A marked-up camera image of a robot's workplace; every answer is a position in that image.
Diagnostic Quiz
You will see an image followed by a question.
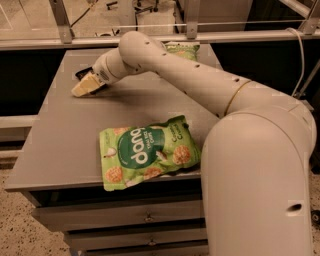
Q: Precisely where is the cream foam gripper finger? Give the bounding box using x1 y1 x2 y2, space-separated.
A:
71 72 105 97

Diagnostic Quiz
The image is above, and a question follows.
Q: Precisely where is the black rxbar chocolate bar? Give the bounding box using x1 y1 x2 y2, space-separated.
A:
75 67 93 81

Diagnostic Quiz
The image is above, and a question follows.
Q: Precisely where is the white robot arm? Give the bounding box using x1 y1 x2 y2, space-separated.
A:
72 31 317 256

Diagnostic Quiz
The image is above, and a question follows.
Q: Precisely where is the green dang rice chips bag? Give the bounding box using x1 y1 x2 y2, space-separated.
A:
99 116 201 191

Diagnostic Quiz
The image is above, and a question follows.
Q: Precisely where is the grey drawer cabinet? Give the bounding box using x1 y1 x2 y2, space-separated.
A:
4 44 228 256

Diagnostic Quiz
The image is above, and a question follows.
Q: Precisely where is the small green snack bag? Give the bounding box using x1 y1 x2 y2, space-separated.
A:
165 42 200 61

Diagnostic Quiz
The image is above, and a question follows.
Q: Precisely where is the top grey drawer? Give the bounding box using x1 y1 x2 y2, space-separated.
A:
32 194 204 231

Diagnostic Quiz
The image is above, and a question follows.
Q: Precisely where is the grey drawer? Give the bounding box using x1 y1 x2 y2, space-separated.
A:
32 194 204 231
85 242 208 256
65 228 207 250

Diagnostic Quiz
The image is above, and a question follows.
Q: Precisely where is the middle grey drawer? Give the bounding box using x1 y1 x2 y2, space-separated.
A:
65 228 207 250

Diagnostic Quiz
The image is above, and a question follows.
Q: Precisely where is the bottom grey drawer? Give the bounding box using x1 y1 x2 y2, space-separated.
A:
85 242 208 256

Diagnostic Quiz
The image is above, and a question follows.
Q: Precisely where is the white cable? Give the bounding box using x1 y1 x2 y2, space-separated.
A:
285 27 306 98

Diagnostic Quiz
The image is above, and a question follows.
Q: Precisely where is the metal railing frame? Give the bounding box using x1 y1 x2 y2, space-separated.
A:
0 0 320 49

